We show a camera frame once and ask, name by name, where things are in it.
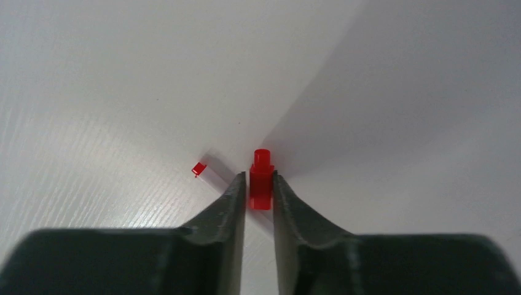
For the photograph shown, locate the white pen red tip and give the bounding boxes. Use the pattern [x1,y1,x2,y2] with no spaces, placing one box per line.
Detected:
[192,162,235,195]

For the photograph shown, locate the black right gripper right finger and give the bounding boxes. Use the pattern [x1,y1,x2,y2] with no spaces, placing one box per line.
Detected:
[273,175,520,294]

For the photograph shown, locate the red pen cap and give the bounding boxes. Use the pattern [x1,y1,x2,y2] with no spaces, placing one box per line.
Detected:
[249,149,275,211]

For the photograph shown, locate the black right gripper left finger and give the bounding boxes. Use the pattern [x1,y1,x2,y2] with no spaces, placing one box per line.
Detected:
[1,172,246,294]

